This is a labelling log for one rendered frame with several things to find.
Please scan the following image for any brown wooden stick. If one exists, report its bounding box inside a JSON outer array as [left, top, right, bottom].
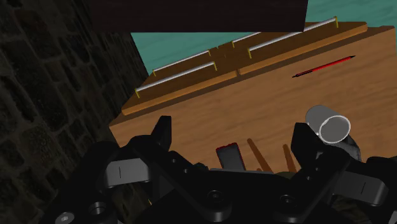
[[246, 138, 274, 173]]

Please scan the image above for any dark grey lumpy object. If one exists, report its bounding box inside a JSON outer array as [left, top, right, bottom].
[[339, 134, 363, 162]]

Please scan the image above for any grey cup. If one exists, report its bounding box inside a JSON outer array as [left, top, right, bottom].
[[305, 104, 352, 144]]

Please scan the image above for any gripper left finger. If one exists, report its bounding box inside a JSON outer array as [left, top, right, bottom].
[[40, 115, 233, 224]]

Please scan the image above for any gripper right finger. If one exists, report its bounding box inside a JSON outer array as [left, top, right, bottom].
[[272, 122, 397, 224]]

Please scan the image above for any red and black pen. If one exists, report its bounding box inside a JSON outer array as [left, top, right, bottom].
[[292, 55, 356, 78]]

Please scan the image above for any black phone with red edge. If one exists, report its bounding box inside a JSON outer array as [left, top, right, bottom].
[[216, 143, 247, 171]]

